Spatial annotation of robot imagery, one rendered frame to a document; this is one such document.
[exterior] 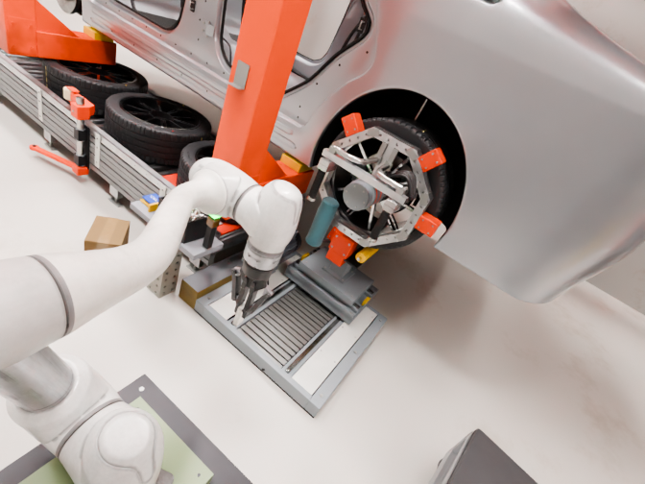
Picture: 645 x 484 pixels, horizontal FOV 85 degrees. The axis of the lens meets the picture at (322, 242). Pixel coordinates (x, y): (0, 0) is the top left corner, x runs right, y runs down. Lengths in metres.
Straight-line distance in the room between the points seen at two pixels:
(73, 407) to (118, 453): 0.14
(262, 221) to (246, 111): 0.79
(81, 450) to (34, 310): 0.55
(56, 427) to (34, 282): 0.57
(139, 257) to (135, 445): 0.48
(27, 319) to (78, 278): 0.06
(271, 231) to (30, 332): 0.47
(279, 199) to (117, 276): 0.36
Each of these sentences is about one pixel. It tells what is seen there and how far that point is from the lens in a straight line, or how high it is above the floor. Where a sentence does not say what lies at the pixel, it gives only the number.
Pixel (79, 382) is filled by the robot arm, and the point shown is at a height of 0.64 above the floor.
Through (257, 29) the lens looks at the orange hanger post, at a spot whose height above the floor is 1.31.
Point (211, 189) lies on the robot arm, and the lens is 0.79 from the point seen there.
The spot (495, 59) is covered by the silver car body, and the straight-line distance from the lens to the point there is 1.64.
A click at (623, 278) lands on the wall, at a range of 5.45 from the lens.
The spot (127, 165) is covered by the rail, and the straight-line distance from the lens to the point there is 2.36.
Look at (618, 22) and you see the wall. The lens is 5.07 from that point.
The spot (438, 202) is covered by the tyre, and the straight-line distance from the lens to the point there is 1.69.
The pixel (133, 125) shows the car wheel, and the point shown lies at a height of 0.49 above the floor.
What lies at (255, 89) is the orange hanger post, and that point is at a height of 1.12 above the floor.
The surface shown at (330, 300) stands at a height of 0.15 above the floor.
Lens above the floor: 1.45
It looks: 31 degrees down
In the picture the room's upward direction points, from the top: 25 degrees clockwise
